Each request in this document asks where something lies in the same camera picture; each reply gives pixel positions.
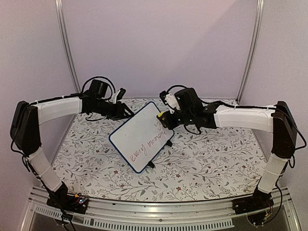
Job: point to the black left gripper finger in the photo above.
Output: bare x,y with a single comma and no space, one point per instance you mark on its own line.
126,115
126,110

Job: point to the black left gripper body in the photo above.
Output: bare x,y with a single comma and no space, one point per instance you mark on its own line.
116,113

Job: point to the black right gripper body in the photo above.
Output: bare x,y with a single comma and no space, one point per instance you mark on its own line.
172,123

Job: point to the yellow whiteboard eraser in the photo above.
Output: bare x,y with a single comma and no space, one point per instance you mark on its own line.
160,115

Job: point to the blue framed whiteboard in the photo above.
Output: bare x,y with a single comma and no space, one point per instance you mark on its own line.
141,137

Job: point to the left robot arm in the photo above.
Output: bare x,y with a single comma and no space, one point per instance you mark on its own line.
97,96

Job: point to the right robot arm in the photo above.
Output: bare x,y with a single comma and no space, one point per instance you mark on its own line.
186,108

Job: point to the black whiteboard foot clip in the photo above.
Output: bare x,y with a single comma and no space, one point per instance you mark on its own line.
151,165
169,143

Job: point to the floral tablecloth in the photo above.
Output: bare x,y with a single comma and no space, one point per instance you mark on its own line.
218,163

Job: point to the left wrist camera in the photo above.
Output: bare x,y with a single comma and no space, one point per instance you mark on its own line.
118,95

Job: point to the aluminium front rail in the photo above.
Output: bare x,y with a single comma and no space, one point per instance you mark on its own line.
114,215

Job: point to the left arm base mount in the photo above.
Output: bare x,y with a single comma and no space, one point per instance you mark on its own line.
76,203

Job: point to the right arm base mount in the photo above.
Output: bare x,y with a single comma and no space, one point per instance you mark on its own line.
258,200

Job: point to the left metal frame post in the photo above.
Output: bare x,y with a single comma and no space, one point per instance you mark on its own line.
66,45

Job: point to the metal frame post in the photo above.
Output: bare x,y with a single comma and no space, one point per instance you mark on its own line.
252,50
66,45

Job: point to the right metal frame post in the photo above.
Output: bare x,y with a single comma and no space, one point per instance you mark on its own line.
252,50

